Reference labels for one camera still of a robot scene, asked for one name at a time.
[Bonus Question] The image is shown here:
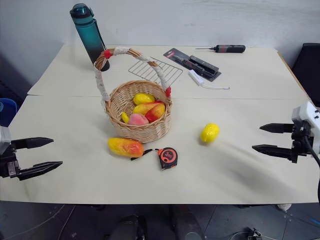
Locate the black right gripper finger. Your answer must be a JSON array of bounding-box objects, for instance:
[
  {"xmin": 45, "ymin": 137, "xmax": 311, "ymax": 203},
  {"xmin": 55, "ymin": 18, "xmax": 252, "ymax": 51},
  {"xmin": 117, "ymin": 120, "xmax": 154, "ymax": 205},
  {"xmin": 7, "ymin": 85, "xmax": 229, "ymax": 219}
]
[
  {"xmin": 251, "ymin": 144, "xmax": 292, "ymax": 161},
  {"xmin": 259, "ymin": 122, "xmax": 294, "ymax": 134}
]

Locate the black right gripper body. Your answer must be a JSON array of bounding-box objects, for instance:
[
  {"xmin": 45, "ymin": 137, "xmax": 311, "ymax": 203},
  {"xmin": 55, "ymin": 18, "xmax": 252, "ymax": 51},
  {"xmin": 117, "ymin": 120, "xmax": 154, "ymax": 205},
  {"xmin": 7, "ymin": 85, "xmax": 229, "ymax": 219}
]
[{"xmin": 289, "ymin": 120, "xmax": 315, "ymax": 164}]

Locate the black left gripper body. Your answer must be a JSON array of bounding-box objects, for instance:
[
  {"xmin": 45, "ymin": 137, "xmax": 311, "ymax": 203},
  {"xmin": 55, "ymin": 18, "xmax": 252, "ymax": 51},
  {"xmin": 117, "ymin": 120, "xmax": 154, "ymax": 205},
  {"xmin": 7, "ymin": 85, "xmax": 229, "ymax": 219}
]
[{"xmin": 0, "ymin": 143, "xmax": 21, "ymax": 179}]

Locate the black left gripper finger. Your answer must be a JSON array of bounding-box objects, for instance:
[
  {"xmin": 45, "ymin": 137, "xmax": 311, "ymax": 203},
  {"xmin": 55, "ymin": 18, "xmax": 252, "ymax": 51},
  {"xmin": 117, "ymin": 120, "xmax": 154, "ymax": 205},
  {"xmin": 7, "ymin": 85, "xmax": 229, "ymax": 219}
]
[
  {"xmin": 17, "ymin": 160, "xmax": 64, "ymax": 182},
  {"xmin": 11, "ymin": 136, "xmax": 55, "ymax": 151}
]

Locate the blue container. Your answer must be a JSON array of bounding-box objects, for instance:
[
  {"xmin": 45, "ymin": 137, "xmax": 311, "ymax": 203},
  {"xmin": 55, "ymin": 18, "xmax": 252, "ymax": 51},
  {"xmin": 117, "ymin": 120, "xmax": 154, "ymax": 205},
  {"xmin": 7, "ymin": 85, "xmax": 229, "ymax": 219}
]
[{"xmin": 0, "ymin": 97, "xmax": 18, "ymax": 127}]

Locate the white object under table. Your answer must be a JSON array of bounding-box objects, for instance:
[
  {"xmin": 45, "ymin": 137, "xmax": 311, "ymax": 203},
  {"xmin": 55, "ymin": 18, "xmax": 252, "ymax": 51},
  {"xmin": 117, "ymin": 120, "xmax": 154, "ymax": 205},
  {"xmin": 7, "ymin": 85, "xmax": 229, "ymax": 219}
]
[{"xmin": 275, "ymin": 203, "xmax": 293, "ymax": 213}]

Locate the large yellow-orange mango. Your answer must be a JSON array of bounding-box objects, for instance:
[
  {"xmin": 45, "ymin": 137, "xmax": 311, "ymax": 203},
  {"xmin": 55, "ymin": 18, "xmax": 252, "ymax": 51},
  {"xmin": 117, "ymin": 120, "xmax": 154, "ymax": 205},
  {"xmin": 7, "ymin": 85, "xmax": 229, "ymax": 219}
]
[{"xmin": 107, "ymin": 137, "xmax": 145, "ymax": 159}]

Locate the black electric screwdriver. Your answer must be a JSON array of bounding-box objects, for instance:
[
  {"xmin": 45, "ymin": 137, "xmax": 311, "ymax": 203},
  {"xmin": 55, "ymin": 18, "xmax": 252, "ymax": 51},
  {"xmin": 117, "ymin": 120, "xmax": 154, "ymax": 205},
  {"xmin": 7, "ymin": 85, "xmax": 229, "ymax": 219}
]
[{"xmin": 195, "ymin": 44, "xmax": 247, "ymax": 54}]

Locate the black screwdriver set package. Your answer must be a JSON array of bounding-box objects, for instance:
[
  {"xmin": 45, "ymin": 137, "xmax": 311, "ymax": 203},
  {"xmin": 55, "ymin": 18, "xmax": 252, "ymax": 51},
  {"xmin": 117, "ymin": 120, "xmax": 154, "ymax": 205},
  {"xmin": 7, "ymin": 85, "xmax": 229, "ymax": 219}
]
[{"xmin": 163, "ymin": 47, "xmax": 223, "ymax": 82}]

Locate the orange black tape measure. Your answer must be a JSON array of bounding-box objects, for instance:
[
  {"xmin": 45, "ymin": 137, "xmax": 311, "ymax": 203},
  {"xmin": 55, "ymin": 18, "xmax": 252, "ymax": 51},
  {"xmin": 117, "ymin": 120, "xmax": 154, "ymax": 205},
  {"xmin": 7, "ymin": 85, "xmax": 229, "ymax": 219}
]
[{"xmin": 129, "ymin": 147, "xmax": 179, "ymax": 172}]

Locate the pink peach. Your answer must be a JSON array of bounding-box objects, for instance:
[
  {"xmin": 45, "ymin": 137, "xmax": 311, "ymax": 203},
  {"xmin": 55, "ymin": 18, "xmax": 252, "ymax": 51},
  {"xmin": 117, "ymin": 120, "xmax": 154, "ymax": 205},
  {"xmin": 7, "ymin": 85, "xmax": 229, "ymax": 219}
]
[{"xmin": 127, "ymin": 113, "xmax": 150, "ymax": 126}]

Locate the yellow-red mango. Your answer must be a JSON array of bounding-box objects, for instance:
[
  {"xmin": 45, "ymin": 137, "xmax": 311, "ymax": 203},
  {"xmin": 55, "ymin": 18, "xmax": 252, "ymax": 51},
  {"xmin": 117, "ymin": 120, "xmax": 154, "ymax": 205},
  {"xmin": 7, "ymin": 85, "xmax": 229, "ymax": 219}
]
[{"xmin": 132, "ymin": 100, "xmax": 165, "ymax": 116}]

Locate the teal water bottle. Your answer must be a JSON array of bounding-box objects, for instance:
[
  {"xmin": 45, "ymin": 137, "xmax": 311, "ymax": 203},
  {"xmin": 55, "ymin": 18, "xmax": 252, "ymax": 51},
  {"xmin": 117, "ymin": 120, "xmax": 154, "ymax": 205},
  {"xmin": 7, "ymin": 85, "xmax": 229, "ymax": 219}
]
[{"xmin": 69, "ymin": 3, "xmax": 111, "ymax": 72}]

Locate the red-yellow mango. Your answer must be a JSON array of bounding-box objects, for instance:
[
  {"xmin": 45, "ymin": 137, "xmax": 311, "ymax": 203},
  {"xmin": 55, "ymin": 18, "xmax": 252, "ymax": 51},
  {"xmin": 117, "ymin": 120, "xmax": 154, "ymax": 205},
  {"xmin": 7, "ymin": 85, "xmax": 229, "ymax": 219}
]
[{"xmin": 144, "ymin": 103, "xmax": 166, "ymax": 124}]

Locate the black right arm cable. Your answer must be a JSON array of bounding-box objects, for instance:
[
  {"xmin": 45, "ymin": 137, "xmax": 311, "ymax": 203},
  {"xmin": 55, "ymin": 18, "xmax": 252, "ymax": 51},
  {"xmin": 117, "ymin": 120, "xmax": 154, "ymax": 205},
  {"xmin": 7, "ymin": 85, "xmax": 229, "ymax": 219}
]
[{"xmin": 300, "ymin": 127, "xmax": 320, "ymax": 204}]

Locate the white adapter with cable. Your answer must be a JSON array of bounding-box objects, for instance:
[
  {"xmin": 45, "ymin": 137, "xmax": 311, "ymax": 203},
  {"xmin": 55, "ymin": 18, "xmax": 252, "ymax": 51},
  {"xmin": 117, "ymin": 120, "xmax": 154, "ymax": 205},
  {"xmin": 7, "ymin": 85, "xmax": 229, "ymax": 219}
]
[{"xmin": 187, "ymin": 69, "xmax": 231, "ymax": 91}]

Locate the wicker basket with handle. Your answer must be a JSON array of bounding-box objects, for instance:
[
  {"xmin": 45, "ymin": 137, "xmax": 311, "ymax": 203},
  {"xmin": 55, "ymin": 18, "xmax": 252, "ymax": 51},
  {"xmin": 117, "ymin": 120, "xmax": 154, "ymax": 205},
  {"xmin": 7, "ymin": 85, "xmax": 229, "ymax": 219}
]
[{"xmin": 93, "ymin": 46, "xmax": 173, "ymax": 144}]

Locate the metal wire rack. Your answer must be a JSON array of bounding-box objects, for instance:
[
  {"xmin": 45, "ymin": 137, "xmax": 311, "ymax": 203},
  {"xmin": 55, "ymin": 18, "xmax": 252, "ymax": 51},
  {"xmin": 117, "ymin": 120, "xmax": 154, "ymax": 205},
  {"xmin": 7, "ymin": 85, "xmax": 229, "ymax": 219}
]
[{"xmin": 127, "ymin": 56, "xmax": 184, "ymax": 85}]

